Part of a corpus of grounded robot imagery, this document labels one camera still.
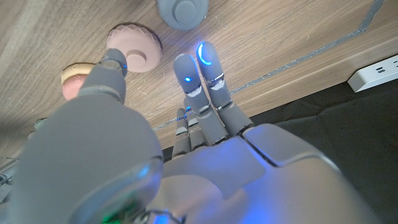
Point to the white power strip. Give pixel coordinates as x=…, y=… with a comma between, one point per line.
x=373, y=74

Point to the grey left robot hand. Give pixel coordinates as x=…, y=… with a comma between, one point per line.
x=217, y=174

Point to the black backdrop curtain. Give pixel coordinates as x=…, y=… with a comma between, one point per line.
x=357, y=130

